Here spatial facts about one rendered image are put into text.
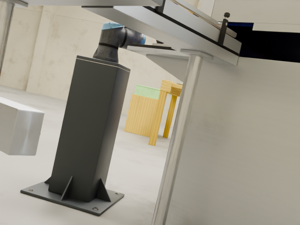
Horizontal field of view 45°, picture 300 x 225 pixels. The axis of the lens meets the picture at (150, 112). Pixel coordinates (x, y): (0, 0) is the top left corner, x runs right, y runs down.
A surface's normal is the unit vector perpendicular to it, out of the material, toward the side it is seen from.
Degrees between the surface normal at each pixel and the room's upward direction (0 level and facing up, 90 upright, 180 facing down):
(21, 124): 90
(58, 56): 90
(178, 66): 90
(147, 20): 90
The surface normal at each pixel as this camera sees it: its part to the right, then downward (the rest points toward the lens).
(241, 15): -0.63, -0.11
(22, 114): 0.75, 0.19
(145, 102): -0.16, 0.00
